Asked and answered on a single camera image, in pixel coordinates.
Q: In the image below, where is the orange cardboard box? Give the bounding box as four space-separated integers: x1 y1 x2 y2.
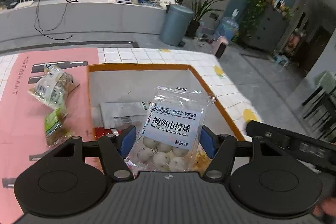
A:
88 64 244 140

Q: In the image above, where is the potted long leaf plant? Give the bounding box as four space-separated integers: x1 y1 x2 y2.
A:
185 0 229 38

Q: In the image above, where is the white wet wipes packet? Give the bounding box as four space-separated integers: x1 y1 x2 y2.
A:
100 102 150 129

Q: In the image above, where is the red spicy snack bag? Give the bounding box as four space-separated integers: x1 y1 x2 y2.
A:
94 127 121 140

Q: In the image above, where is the blue grey trash bin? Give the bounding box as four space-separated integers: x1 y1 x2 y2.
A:
159 4 194 46

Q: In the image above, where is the grey tv console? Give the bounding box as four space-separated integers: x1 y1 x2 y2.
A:
1 0 166 42

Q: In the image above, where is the yogurt hawthorn ball bag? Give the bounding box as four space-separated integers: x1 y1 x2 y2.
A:
125 86 216 176

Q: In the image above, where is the green label nut bag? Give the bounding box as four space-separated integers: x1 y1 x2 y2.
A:
44 108 72 147

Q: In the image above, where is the clear mixed snack bag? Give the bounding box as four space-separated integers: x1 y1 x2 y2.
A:
28 63 79 110

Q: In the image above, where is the cabinet top ivy plant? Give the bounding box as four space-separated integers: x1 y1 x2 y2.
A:
238 0 293 39

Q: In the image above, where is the pink space heater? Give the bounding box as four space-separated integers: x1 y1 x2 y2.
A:
213 36 228 59

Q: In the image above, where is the yellow waffle cookie bag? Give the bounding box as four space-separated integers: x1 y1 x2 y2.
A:
192 144 211 176

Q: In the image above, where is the black power cable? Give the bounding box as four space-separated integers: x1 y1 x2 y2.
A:
33 0 79 41

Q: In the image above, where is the lemon pattern tablecloth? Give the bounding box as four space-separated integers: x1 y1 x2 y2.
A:
1 48 260 223

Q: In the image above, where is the grey drawer cabinet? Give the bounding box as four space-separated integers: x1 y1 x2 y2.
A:
243 5 289 53

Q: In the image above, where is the water jug with pump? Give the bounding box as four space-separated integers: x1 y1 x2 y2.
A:
214 9 239 41

